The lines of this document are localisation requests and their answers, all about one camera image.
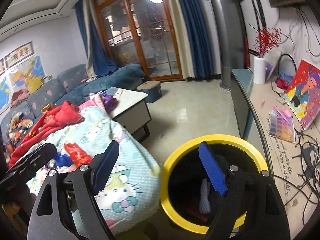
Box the red hanging strip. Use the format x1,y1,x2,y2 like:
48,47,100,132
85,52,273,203
244,36,250,68

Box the pink cloth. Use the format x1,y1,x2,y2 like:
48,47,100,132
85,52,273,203
77,96,105,113

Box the cartoon printed blanket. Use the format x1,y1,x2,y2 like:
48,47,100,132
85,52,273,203
25,105,162,235

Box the red berry branches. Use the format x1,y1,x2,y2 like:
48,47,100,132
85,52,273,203
255,27,282,58

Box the framed embroidery picture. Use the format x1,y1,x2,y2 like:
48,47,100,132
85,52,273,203
5,41,34,67

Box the yellow-rimmed black trash bin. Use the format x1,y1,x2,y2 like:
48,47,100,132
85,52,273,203
160,134,269,235

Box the blue crumpled wrapper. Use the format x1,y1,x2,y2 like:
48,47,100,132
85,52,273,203
54,152,73,167

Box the wooden sliding glass door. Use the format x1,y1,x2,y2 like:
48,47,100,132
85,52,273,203
91,0,184,82

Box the white framed picture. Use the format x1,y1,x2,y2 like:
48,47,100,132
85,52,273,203
265,49,283,79

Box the blue round stool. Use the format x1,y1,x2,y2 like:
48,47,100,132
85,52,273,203
137,81,162,103

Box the grey tower air conditioner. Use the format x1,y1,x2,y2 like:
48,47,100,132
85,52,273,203
204,0,232,90

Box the world map poster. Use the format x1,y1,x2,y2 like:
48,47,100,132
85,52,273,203
0,55,47,110

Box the long cabinet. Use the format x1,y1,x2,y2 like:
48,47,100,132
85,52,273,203
230,67,320,240

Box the white foam net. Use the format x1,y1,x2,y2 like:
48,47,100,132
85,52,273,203
199,179,212,214

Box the dark red cloth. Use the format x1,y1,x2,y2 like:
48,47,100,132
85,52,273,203
11,91,30,104

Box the pink tool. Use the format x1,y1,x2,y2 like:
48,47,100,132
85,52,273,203
272,105,292,118

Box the yellow cloth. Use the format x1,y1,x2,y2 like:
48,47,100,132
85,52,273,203
25,76,44,93

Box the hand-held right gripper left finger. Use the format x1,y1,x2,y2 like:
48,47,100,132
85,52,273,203
27,140,120,240

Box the blue curtain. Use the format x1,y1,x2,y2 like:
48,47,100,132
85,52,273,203
75,0,117,78
171,0,215,79

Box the black cables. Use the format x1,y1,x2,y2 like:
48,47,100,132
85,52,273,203
295,130,320,198

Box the grey-blue sofa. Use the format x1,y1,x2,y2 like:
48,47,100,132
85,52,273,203
0,64,90,155

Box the white vase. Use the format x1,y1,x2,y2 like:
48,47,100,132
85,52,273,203
253,56,267,84

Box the bead sorting tray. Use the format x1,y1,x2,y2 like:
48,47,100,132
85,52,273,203
268,110,297,143

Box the blue plush blanket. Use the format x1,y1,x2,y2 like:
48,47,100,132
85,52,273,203
62,64,147,105

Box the blue basket with black handle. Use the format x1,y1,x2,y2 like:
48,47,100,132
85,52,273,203
277,54,299,85

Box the colourful painting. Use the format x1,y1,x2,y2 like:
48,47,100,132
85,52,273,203
284,59,320,130

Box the white-topped coffee table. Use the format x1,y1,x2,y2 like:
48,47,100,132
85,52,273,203
104,87,152,137

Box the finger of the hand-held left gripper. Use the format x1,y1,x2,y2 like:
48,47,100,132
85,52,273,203
7,143,57,178

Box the purple cloth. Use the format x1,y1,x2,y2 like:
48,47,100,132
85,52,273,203
101,94,118,113

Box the pile of clothes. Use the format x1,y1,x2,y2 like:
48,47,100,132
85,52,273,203
6,112,34,145

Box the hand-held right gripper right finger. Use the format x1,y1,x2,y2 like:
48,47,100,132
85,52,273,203
199,141,290,240

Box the red snack packet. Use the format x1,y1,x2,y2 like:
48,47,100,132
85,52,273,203
64,142,93,167

